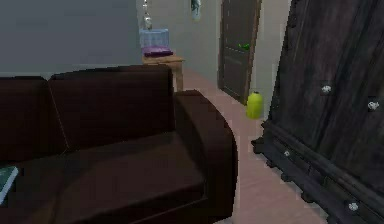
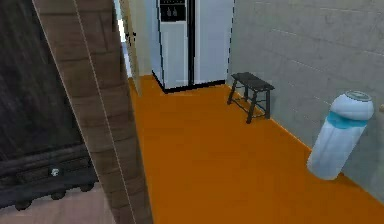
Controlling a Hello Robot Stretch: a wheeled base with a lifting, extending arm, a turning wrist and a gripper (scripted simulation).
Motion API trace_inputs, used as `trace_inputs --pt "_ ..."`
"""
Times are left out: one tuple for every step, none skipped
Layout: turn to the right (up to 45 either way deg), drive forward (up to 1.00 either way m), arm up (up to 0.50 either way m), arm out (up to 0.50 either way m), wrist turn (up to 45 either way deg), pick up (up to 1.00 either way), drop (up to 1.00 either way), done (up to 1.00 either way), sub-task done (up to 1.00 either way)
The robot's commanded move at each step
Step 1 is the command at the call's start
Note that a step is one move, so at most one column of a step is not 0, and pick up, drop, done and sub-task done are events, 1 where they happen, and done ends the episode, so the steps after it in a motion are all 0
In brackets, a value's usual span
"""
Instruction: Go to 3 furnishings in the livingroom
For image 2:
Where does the white bin with blue band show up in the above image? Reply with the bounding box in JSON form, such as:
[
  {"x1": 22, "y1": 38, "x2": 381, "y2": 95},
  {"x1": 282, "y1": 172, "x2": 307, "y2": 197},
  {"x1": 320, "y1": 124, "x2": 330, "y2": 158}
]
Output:
[{"x1": 306, "y1": 90, "x2": 375, "y2": 181}]

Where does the small black stool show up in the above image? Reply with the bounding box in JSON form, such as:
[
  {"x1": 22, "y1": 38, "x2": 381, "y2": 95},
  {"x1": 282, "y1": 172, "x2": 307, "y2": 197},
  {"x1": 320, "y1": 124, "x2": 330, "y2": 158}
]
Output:
[{"x1": 226, "y1": 71, "x2": 276, "y2": 125}]

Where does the white double-door fridge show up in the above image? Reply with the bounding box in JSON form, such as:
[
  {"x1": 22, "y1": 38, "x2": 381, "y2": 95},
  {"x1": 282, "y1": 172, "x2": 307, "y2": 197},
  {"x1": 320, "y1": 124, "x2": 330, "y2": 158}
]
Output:
[{"x1": 151, "y1": 0, "x2": 235, "y2": 94}]

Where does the dark wooden cabinet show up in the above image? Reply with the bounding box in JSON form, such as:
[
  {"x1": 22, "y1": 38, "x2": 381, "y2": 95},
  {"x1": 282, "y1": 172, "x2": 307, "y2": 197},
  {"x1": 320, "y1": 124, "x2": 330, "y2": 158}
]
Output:
[{"x1": 0, "y1": 0, "x2": 100, "y2": 212}]

